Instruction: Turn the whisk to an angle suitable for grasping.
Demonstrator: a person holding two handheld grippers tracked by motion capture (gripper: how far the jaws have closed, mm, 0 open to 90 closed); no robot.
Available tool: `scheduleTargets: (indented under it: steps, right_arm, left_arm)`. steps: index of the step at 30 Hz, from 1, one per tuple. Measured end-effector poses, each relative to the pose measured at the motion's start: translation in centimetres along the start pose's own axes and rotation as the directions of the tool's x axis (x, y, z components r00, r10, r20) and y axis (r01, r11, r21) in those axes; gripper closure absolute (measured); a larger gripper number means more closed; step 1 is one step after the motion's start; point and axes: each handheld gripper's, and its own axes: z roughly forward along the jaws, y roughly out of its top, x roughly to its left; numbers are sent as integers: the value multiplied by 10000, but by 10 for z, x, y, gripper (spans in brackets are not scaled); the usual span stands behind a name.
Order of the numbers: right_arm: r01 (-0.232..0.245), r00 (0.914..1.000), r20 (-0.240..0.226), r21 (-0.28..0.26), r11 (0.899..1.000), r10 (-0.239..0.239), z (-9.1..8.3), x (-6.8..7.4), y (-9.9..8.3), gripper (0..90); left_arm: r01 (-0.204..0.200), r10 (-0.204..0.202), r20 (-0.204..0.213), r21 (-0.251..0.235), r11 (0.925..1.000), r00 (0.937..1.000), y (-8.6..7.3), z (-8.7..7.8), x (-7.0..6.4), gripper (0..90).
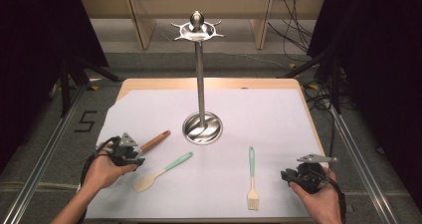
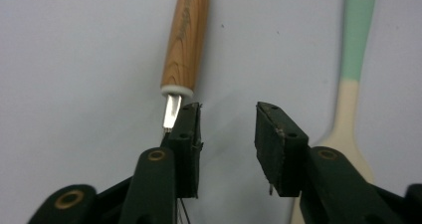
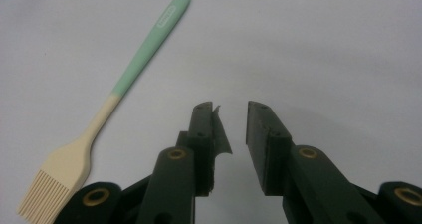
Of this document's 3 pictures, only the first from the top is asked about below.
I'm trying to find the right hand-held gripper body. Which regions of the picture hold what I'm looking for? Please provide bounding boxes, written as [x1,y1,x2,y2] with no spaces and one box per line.
[296,153,339,195]

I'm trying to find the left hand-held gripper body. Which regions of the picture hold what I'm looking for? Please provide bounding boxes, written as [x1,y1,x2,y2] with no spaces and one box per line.
[108,132,143,167]

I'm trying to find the wire whisk with wooden handle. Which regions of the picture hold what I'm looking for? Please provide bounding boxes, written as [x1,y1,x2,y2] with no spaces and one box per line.
[138,129,172,154]

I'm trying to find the cream spatula with green handle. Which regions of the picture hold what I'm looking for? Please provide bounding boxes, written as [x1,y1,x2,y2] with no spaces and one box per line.
[132,151,194,193]

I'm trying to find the cream brush with green handle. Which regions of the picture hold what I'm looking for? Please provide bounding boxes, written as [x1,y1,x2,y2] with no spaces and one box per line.
[246,146,261,211]

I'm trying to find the steel utensil stand with hooks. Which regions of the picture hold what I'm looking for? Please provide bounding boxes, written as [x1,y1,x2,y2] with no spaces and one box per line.
[170,10,227,146]

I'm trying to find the person's right hand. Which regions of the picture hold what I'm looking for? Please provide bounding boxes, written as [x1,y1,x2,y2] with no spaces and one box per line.
[290,165,342,215]

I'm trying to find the person's left hand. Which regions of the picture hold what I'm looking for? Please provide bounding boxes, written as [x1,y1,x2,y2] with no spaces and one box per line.
[81,142,138,192]

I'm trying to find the white table sheet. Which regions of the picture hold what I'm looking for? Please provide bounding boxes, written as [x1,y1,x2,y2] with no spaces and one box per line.
[84,88,326,220]

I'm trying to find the black tripod stand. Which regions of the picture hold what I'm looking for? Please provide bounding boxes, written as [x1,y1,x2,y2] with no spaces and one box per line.
[49,51,123,118]
[278,48,346,115]

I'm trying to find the black curtain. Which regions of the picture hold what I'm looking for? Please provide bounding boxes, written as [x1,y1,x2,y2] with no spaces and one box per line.
[307,0,422,212]
[0,0,110,172]

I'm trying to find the light wooden desk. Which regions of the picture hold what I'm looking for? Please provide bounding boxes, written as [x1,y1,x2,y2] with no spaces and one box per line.
[78,0,327,51]

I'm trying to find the right hand-held gripper black cable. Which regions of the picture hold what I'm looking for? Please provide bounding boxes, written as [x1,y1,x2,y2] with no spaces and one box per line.
[326,175,348,224]

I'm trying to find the aluminium floor rail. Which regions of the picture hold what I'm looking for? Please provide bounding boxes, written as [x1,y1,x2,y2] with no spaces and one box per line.
[326,106,401,224]
[0,84,88,224]

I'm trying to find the tangled black floor cables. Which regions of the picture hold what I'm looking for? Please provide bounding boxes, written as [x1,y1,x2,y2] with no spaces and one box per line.
[302,80,353,112]

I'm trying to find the thin white floor cable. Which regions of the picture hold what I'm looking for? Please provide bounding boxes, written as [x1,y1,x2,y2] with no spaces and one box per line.
[218,51,291,70]

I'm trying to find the hanging black cable bundle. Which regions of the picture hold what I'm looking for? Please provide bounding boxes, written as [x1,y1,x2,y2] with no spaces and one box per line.
[267,0,315,54]

